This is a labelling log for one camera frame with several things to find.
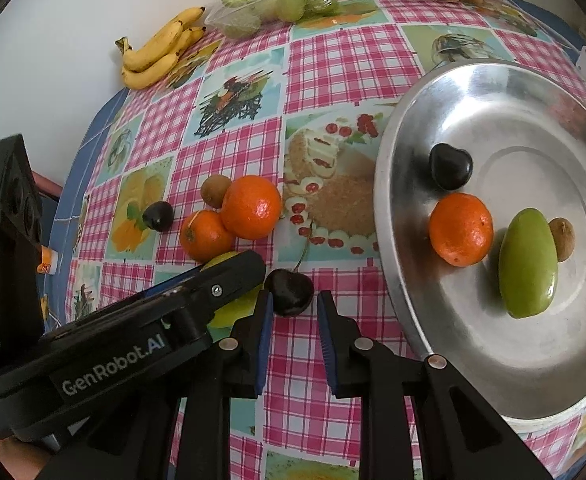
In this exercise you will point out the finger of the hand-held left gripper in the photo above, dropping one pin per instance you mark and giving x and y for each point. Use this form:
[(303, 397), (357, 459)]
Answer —
[(228, 277), (173, 282)]

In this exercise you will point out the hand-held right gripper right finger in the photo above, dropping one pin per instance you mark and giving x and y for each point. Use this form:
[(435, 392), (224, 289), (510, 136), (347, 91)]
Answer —
[(325, 340)]

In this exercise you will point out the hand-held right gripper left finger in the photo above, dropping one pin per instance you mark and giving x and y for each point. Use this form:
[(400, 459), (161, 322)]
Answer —
[(265, 340)]

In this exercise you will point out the green apple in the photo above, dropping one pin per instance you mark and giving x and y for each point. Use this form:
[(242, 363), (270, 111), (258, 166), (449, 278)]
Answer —
[(238, 306)]

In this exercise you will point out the small orange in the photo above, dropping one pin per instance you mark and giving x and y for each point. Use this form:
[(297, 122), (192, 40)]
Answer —
[(205, 236)]

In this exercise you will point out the dark cherry with stem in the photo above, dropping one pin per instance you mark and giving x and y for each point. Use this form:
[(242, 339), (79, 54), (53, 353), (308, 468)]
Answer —
[(289, 292)]

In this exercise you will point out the large orange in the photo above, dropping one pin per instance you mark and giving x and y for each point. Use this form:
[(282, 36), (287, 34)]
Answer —
[(250, 206)]

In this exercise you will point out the brown kiwi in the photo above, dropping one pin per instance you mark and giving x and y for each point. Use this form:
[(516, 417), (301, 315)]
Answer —
[(563, 238), (215, 191)]

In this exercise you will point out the round steel plate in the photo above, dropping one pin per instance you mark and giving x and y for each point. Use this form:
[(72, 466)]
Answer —
[(473, 335)]

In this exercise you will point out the medium orange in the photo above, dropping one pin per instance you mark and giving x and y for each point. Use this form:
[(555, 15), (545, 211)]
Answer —
[(460, 230)]

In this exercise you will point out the oval green jujube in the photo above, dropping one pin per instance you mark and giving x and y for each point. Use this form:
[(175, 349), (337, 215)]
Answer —
[(528, 262)]

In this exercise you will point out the person's left hand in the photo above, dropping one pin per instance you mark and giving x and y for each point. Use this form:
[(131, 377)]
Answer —
[(18, 460)]

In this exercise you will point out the pink furniture edge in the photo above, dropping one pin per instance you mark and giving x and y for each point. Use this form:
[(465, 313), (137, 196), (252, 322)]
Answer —
[(48, 183)]

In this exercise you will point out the pink checkered printed tablecloth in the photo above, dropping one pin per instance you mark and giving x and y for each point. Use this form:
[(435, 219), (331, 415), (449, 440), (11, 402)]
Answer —
[(323, 85)]

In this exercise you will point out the bunch of yellow bananas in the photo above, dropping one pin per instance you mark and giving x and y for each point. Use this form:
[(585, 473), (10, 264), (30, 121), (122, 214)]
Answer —
[(155, 55)]

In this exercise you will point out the clear bag of green fruit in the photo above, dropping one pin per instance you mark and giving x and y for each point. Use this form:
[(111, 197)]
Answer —
[(238, 24)]

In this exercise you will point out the pile of green jujubes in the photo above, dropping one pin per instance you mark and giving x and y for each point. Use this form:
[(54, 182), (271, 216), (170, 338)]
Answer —
[(283, 2)]

